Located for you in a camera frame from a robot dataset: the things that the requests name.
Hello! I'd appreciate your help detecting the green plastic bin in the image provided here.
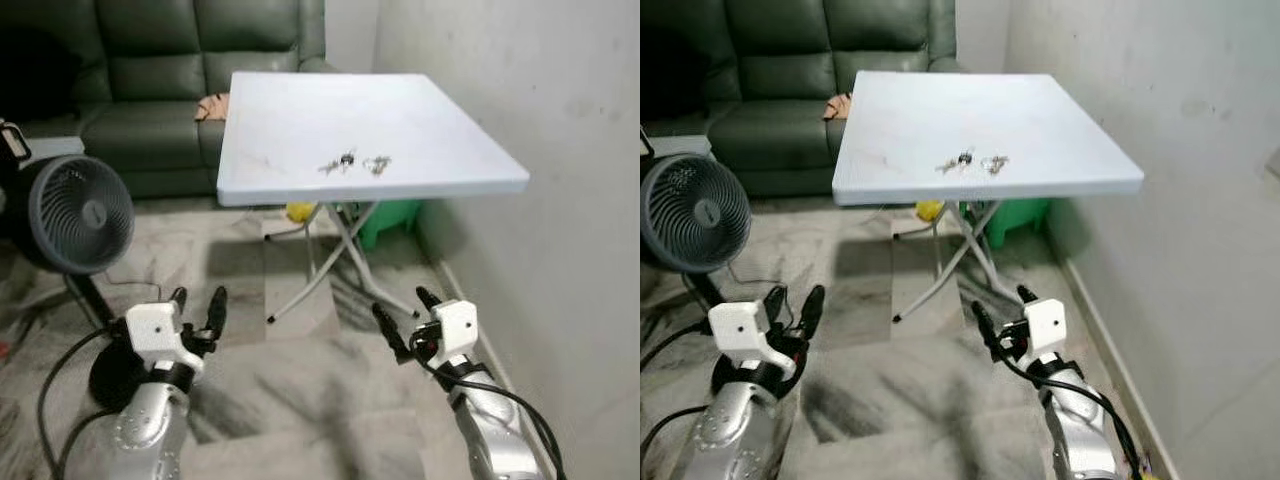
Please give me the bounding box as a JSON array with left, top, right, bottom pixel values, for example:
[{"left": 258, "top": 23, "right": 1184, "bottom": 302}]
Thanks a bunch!
[
  {"left": 962, "top": 198, "right": 1053, "bottom": 251},
  {"left": 357, "top": 200, "right": 424, "bottom": 252}
]

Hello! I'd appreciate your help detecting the grey round floor fan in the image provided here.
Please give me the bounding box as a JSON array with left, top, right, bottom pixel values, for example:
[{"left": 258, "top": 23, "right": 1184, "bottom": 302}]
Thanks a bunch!
[
  {"left": 640, "top": 152, "right": 754, "bottom": 311},
  {"left": 26, "top": 154, "right": 153, "bottom": 413}
]

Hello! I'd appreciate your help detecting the white folding table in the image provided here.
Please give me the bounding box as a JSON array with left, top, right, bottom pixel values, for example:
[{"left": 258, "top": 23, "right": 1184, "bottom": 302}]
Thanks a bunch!
[
  {"left": 216, "top": 70, "right": 532, "bottom": 324},
  {"left": 832, "top": 69, "right": 1146, "bottom": 324}
]

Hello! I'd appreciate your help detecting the dark green leather sofa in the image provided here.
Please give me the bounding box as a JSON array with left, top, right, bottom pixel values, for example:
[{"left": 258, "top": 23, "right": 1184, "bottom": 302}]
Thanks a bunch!
[
  {"left": 0, "top": 0, "right": 336, "bottom": 200},
  {"left": 640, "top": 0, "right": 969, "bottom": 200}
]

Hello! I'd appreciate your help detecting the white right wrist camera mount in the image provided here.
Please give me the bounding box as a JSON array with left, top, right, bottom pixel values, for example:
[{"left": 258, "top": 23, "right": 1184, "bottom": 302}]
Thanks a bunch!
[
  {"left": 432, "top": 299, "right": 480, "bottom": 359},
  {"left": 1022, "top": 297, "right": 1070, "bottom": 359}
]

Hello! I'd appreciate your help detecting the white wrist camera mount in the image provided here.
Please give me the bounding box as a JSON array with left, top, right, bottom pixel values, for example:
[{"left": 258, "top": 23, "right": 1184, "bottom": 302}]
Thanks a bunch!
[
  {"left": 125, "top": 302, "right": 206, "bottom": 377},
  {"left": 1022, "top": 297, "right": 1070, "bottom": 359},
  {"left": 432, "top": 299, "right": 480, "bottom": 359},
  {"left": 708, "top": 303, "right": 801, "bottom": 380}
]

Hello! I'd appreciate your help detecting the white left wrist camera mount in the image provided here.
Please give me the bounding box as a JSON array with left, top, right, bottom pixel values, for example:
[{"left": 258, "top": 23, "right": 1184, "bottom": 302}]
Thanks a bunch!
[
  {"left": 125, "top": 302, "right": 206, "bottom": 377},
  {"left": 708, "top": 303, "right": 801, "bottom": 380}
]

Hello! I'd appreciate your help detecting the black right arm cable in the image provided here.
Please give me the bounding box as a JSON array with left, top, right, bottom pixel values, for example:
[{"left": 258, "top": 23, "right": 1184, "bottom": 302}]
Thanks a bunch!
[
  {"left": 414, "top": 345, "right": 567, "bottom": 480},
  {"left": 1000, "top": 345, "right": 1147, "bottom": 473}
]

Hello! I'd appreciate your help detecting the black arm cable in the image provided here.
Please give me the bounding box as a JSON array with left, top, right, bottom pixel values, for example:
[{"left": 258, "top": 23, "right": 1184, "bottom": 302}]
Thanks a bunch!
[
  {"left": 640, "top": 318, "right": 717, "bottom": 453},
  {"left": 1000, "top": 345, "right": 1147, "bottom": 473},
  {"left": 414, "top": 345, "right": 567, "bottom": 480},
  {"left": 37, "top": 325, "right": 131, "bottom": 480}
]

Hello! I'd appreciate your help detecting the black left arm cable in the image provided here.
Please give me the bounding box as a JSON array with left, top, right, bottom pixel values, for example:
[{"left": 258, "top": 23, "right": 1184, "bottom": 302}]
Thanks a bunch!
[
  {"left": 640, "top": 318, "right": 717, "bottom": 453},
  {"left": 37, "top": 325, "right": 131, "bottom": 480}
]

